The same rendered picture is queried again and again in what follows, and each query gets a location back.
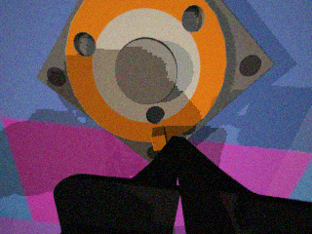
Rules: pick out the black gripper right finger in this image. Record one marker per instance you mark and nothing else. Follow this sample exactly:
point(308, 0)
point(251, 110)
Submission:
point(213, 202)

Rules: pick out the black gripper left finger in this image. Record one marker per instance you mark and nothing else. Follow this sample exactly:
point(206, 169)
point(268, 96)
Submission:
point(146, 202)

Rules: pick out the orange round plate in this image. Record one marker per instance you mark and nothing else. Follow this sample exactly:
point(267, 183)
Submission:
point(200, 59)

